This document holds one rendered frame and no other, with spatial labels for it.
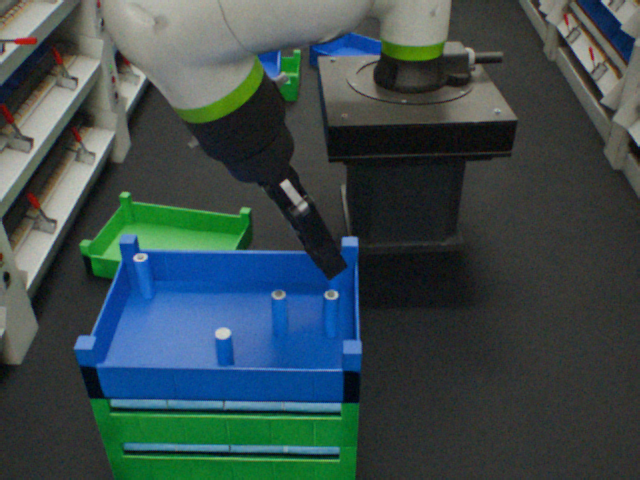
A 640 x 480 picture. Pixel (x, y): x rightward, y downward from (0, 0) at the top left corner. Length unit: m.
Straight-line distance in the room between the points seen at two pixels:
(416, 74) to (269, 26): 0.82
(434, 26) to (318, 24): 0.80
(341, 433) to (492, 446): 0.40
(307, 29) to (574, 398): 0.89
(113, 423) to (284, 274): 0.28
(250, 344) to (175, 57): 0.38
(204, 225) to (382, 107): 0.51
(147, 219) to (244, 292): 0.73
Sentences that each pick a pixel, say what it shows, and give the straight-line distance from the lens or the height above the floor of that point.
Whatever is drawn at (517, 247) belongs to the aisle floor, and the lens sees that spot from 1.55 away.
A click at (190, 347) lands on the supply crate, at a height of 0.32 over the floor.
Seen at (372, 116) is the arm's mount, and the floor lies 0.35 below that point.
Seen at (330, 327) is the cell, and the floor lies 0.34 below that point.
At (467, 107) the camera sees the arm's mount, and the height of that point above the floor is 0.35.
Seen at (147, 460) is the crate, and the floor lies 0.21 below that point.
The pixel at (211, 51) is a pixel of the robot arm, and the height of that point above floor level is 0.71.
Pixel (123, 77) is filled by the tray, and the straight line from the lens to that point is 2.05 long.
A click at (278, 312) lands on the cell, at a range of 0.80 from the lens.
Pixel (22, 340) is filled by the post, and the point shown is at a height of 0.03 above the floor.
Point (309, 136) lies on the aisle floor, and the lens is 1.91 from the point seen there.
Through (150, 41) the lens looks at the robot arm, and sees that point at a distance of 0.58.
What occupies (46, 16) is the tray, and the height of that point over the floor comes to 0.47.
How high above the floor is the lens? 0.92
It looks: 37 degrees down
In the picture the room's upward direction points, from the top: straight up
